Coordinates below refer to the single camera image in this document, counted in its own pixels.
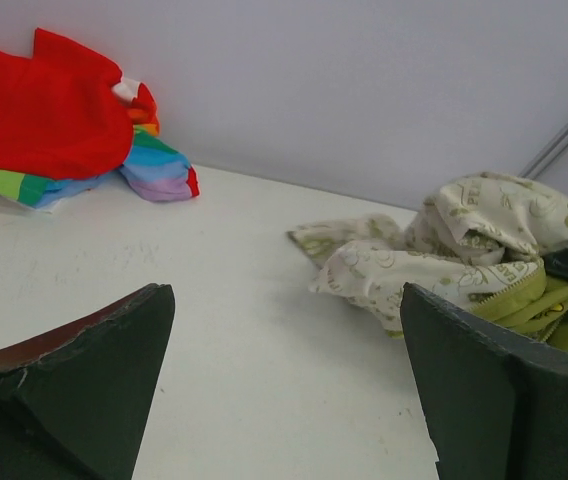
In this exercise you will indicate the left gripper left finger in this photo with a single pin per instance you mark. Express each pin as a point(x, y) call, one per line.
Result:
point(75, 400)

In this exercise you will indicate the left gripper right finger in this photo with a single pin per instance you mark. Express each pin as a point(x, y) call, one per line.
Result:
point(495, 402)

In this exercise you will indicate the cream green printed jacket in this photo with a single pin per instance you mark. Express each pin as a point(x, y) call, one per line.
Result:
point(479, 242)

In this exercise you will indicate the red rainbow striped garment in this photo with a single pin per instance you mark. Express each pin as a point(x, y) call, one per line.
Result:
point(69, 119)

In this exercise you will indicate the right aluminium corner post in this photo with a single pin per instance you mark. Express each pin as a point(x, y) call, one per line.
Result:
point(548, 155)

